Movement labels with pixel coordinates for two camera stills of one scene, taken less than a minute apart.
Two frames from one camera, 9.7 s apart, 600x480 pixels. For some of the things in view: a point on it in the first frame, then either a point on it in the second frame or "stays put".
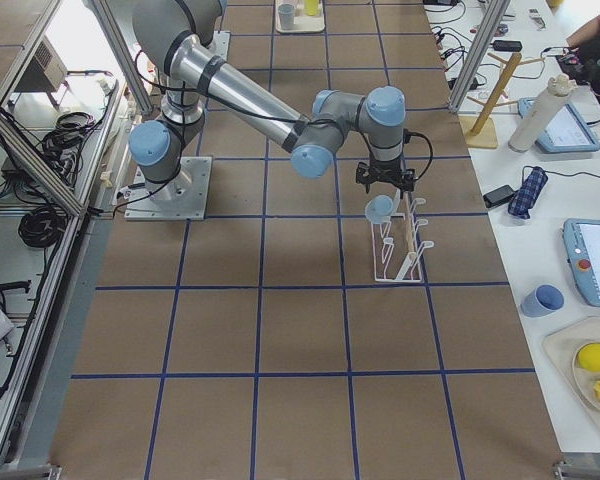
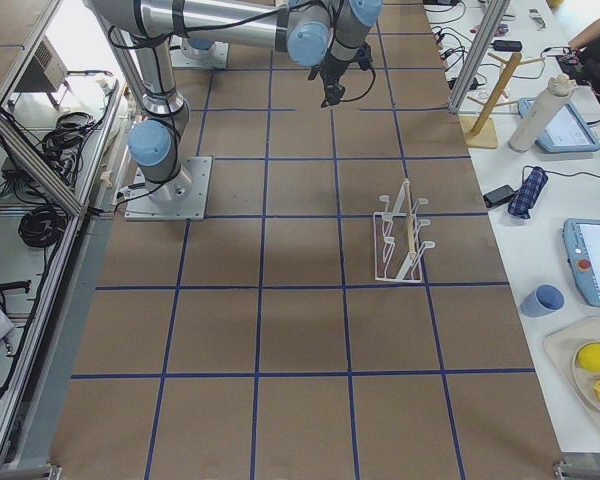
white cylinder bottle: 560,86 stays put
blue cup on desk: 544,300 stays put
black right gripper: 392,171 -> 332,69
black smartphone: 498,196 stays put
